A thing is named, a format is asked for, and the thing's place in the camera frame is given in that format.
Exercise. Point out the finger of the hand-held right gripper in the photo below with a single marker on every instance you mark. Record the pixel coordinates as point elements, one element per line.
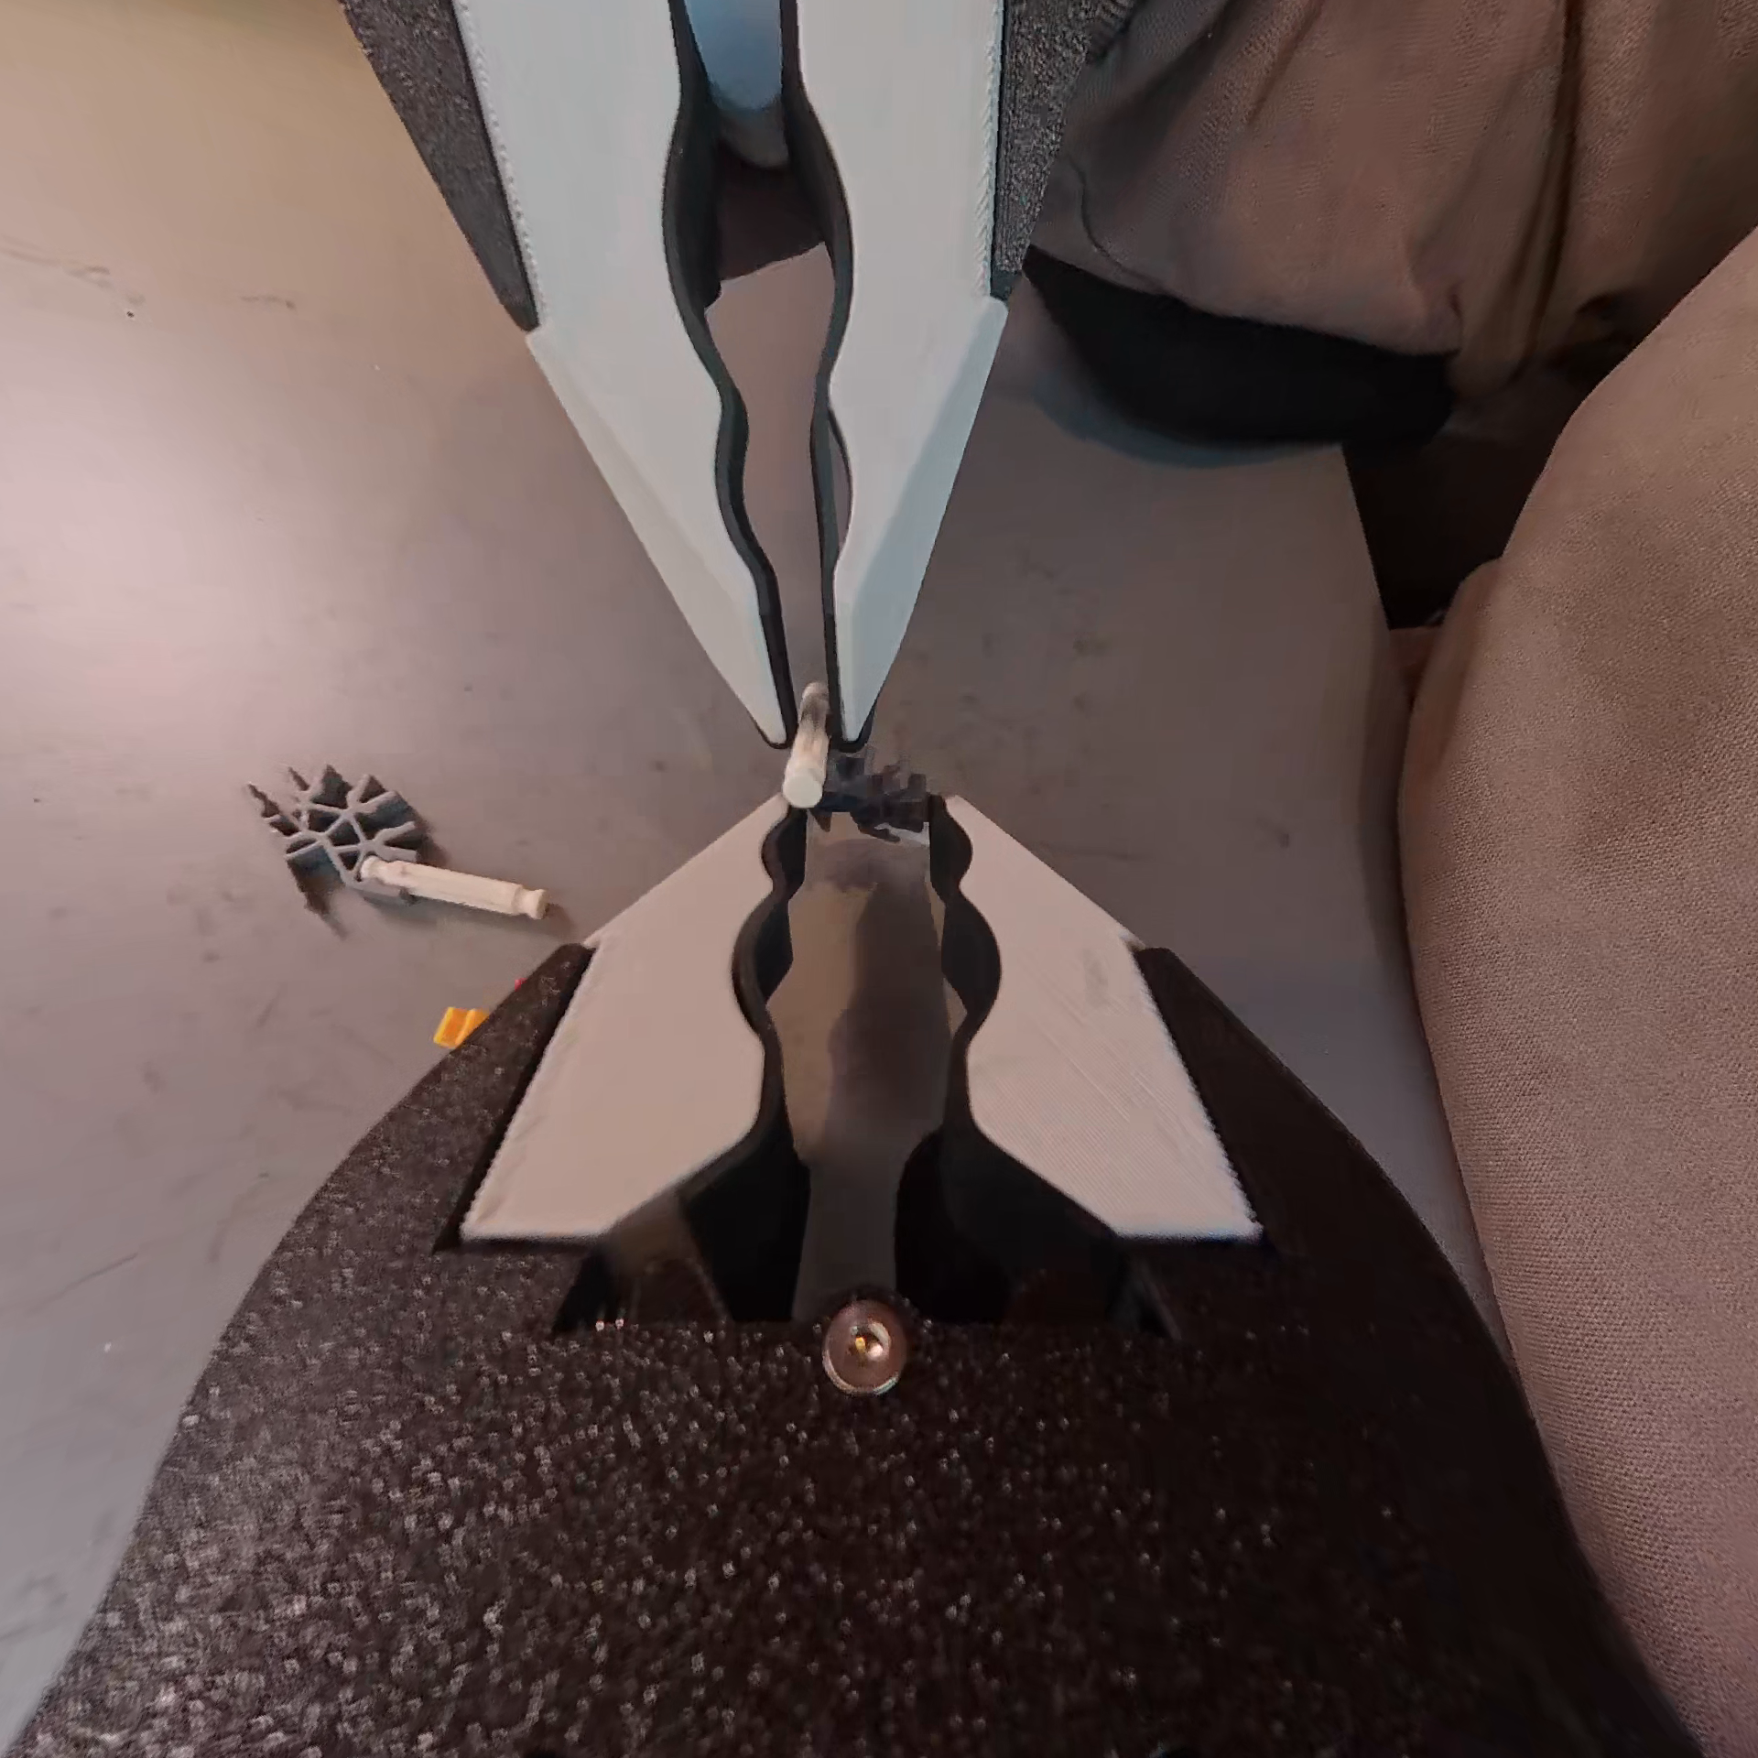
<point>591,205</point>
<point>920,274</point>

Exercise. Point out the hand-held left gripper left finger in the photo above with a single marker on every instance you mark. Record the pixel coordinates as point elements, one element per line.
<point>632,1084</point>

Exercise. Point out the short white toy rod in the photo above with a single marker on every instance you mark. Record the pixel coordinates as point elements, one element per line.
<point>805,769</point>
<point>467,891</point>

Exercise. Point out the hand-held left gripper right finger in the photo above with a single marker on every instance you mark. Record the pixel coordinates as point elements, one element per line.
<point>1099,1084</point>

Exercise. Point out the yellow toy connector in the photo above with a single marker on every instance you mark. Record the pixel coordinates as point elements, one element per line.
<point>461,1028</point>

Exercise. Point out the person's right forearm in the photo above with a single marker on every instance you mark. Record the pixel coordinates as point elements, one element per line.
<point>1373,136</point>

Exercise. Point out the person's beige sweater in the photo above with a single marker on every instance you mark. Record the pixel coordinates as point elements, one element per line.
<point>1621,962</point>

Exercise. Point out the grey toy connector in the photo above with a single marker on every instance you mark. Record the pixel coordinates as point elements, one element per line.
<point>879,804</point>
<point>343,831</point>

